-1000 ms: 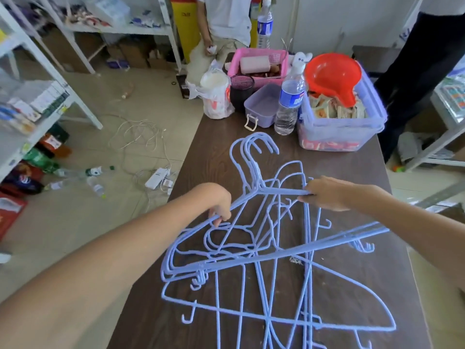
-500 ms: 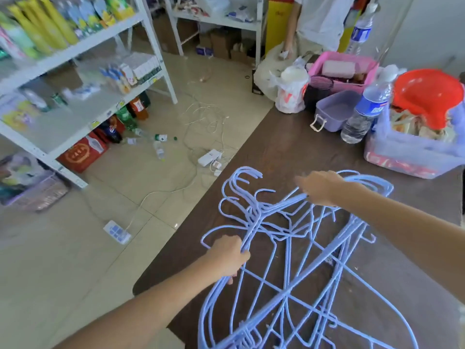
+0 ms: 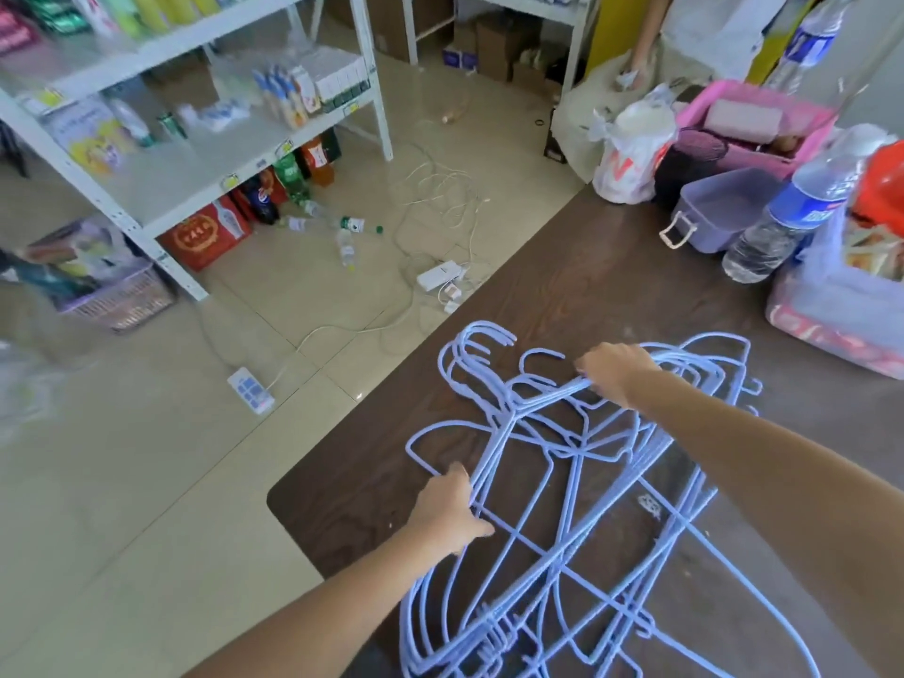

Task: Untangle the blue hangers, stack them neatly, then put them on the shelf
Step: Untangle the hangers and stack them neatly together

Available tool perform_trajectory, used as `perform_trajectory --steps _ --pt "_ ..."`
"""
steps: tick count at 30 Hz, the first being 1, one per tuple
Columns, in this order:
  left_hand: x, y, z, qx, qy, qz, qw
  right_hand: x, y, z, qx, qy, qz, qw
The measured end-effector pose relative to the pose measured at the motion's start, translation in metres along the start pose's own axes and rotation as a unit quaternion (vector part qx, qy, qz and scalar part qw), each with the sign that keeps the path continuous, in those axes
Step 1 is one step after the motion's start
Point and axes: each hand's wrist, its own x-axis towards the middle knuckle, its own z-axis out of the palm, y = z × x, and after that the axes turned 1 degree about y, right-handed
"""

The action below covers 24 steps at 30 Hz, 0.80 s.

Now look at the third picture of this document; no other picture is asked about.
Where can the person's right hand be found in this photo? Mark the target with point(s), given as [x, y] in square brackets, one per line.
[621, 370]

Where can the person's left hand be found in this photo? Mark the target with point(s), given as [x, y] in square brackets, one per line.
[445, 515]

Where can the bunch of blue hangers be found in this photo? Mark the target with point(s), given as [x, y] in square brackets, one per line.
[551, 395]

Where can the white metal rack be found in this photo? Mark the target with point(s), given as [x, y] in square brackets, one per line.
[578, 49]
[198, 183]

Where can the person's right forearm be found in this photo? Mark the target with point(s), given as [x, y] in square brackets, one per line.
[777, 473]

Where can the person's left forearm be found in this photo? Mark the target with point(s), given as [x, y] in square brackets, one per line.
[318, 628]

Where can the clear plastic storage box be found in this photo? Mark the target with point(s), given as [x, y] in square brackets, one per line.
[819, 310]

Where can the stack of white boxes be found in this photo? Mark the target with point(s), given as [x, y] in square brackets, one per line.
[339, 77]

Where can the dark wooden table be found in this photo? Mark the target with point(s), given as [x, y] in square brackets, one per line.
[565, 289]

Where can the dark mesh cup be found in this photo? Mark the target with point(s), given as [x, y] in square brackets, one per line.
[681, 176]

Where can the white plastic bag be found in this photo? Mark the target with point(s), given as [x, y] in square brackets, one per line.
[628, 162]

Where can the white and blue power strip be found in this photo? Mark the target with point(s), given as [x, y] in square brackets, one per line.
[251, 391]

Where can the small black box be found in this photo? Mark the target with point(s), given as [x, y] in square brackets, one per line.
[556, 144]

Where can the clear water bottle blue label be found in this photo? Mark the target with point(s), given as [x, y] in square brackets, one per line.
[798, 204]
[808, 42]

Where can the pink plastic basket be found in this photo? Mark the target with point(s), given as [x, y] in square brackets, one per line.
[763, 162]

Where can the pink sponge block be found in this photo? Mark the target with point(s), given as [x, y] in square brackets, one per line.
[741, 121]

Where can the pile of small sachets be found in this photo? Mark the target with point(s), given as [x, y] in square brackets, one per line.
[876, 250]

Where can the empty clear plastic bottle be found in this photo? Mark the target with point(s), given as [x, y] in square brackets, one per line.
[346, 250]

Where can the empty clear bottle green cap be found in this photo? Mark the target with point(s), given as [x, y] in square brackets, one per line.
[353, 224]

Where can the red plastic scoop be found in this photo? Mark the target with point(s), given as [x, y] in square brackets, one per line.
[883, 190]

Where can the yellow bin with red lid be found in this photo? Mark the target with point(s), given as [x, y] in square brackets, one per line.
[614, 28]

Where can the brown cardboard box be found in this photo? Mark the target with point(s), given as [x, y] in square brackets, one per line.
[431, 21]
[505, 45]

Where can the dark cola bottle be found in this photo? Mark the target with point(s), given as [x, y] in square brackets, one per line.
[261, 201]

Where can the orange soda bottle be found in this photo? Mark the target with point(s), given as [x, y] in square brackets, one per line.
[321, 158]

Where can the red gift box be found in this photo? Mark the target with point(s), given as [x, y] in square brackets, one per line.
[205, 232]

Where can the green soda bottle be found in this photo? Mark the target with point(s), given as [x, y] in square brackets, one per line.
[289, 177]

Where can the grey mesh basket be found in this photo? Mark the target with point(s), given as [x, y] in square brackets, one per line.
[127, 303]

